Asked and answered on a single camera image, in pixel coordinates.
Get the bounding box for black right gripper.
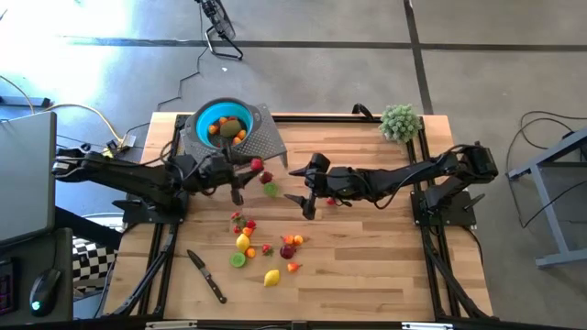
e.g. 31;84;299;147
282;152;366;221

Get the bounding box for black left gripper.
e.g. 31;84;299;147
196;150;258;206

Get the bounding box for blue collapsible colander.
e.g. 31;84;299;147
191;96;266;154

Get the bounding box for grey perforated metal shelf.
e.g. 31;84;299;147
179;103;289;171

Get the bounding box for green plant in white pot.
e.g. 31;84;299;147
378;103;424;139

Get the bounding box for white power adapter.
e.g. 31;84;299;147
98;135;138;161

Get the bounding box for black white checkerboard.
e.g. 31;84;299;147
71;236;121;294

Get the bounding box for black desk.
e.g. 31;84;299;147
0;226;74;325

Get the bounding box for black computer mouse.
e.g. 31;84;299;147
28;268;62;318

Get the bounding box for grey metal table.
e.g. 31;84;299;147
506;126;587;270

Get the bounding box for black keyboard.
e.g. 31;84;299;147
0;256;20;317

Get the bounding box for black cable loop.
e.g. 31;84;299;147
351;103;375;121

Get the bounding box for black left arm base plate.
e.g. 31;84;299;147
114;196;190;226

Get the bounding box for black handled kitchen knife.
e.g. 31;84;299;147
186;248;228;305

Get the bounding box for black floor cable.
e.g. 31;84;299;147
504;109;587;230
155;45;205;114

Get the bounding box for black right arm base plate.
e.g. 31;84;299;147
410;190;486;228

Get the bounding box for silver metal bracket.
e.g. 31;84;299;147
145;320;198;330
402;322;455;330

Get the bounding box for yellow extension cable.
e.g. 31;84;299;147
40;103;127;169

